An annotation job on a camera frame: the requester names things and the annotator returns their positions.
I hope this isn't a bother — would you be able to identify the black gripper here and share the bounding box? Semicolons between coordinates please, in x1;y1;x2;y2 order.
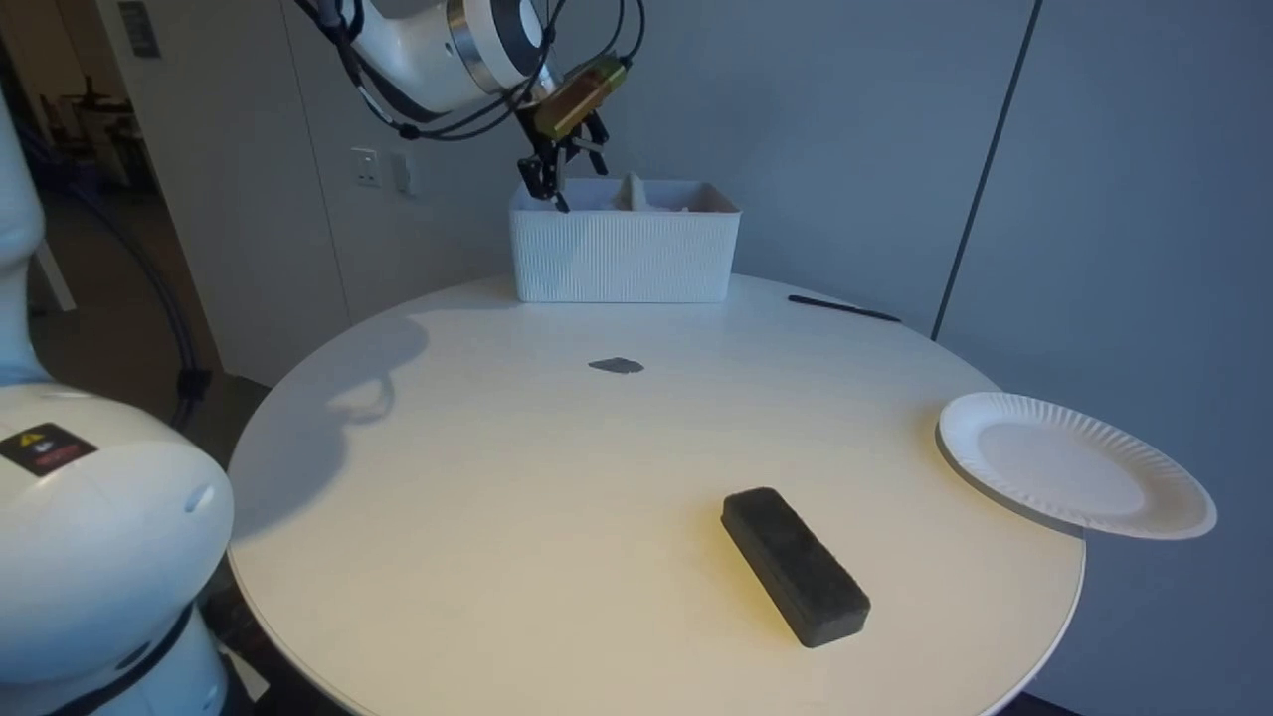
515;113;613;215

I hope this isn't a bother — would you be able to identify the white plastic basket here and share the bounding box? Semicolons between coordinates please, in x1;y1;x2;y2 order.
510;171;742;309

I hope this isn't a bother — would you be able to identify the black rectangular block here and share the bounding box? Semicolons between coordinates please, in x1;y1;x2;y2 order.
717;485;876;652

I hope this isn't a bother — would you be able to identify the white paper plate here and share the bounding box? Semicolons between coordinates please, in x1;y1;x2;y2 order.
934;388;1222;544

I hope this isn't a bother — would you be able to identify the yellow black wrist camera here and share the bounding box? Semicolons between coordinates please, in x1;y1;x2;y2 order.
529;53;631;144

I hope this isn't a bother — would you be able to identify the white wall outlet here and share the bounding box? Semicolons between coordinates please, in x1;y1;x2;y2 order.
347;144;419;204

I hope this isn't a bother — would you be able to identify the thick black cable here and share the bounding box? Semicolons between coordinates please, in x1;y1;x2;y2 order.
0;77;213;419

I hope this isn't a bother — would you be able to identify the grey wall sign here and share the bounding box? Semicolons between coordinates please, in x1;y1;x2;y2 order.
115;0;161;64

